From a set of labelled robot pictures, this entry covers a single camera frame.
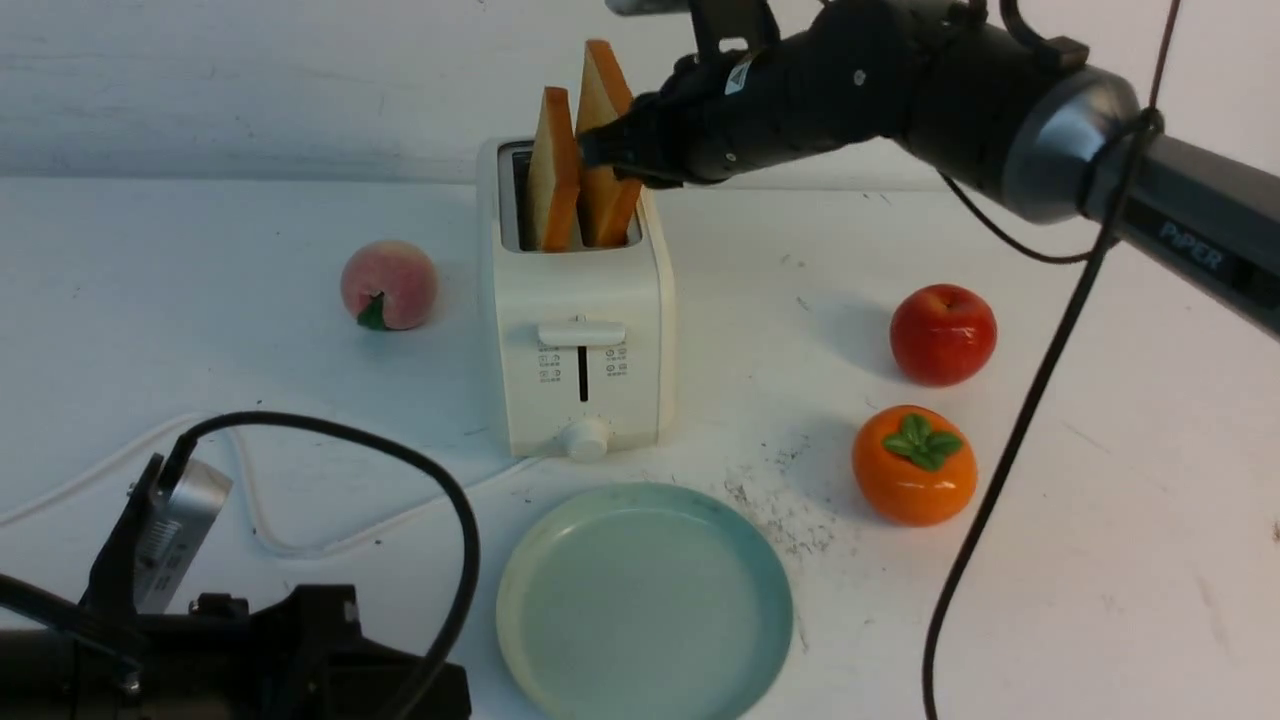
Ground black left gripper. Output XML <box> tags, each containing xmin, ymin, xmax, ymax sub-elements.
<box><xmin>120</xmin><ymin>585</ymin><xmax>417</xmax><ymax>719</ymax></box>

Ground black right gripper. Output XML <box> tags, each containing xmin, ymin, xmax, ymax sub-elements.
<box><xmin>579</xmin><ymin>1</ymin><xmax>943</xmax><ymax>190</ymax></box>

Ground toast slice slot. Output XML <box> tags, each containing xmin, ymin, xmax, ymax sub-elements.
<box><xmin>575</xmin><ymin>38</ymin><xmax>644</xmax><ymax>249</ymax></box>
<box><xmin>525</xmin><ymin>86</ymin><xmax>580</xmax><ymax>252</ymax></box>

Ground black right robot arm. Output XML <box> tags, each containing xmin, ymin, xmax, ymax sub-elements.
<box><xmin>579</xmin><ymin>1</ymin><xmax>1277</xmax><ymax>332</ymax></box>

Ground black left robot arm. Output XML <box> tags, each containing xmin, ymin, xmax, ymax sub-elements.
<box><xmin>1</xmin><ymin>568</ymin><xmax>477</xmax><ymax>719</ymax></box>

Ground white toaster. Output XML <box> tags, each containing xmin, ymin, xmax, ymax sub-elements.
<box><xmin>476</xmin><ymin>138</ymin><xmax>677</xmax><ymax>462</ymax></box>

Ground pink peach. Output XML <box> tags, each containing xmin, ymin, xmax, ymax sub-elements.
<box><xmin>340</xmin><ymin>240</ymin><xmax>439</xmax><ymax>331</ymax></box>

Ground red apple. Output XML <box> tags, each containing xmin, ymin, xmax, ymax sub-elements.
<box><xmin>890</xmin><ymin>284</ymin><xmax>998</xmax><ymax>387</ymax></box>

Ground light green round plate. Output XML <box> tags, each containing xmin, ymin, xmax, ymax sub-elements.
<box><xmin>495</xmin><ymin>483</ymin><xmax>795</xmax><ymax>719</ymax></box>

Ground orange persimmon green leaves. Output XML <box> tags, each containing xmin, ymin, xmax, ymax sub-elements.
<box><xmin>851</xmin><ymin>405</ymin><xmax>979</xmax><ymax>527</ymax></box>

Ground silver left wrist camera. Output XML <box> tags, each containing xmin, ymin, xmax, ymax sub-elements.
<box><xmin>133</xmin><ymin>459</ymin><xmax>233</xmax><ymax>615</ymax></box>

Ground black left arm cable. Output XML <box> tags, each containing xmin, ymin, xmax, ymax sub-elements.
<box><xmin>165</xmin><ymin>411</ymin><xmax>483</xmax><ymax>720</ymax></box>

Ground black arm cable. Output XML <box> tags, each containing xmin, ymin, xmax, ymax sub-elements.
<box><xmin>165</xmin><ymin>411</ymin><xmax>483</xmax><ymax>720</ymax></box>
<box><xmin>922</xmin><ymin>0</ymin><xmax>1187</xmax><ymax>720</ymax></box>

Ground white toaster power cable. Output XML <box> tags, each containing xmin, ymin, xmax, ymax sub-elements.
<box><xmin>0</xmin><ymin>410</ymin><xmax>541</xmax><ymax>559</ymax></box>

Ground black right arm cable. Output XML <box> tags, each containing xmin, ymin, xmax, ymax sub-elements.
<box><xmin>922</xmin><ymin>0</ymin><xmax>1187</xmax><ymax>720</ymax></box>

